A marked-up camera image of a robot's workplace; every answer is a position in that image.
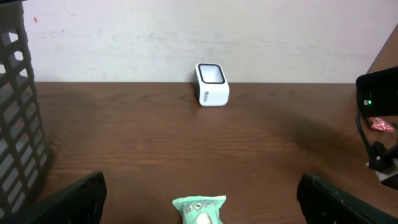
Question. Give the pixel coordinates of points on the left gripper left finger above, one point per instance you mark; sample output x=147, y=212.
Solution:
x=80, y=202

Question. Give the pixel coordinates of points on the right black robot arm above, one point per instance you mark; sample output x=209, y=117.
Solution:
x=376, y=93

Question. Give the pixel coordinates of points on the light blue tissue pack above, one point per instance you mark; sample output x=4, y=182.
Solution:
x=200, y=209

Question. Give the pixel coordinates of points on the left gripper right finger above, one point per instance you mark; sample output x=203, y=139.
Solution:
x=323, y=202

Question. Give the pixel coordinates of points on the grey plastic shopping basket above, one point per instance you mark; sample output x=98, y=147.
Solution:
x=24, y=154

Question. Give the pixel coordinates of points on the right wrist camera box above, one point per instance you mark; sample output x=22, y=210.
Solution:
x=384, y=163

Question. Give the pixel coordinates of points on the red chocolate bar wrapper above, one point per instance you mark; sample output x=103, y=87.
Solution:
x=378, y=124

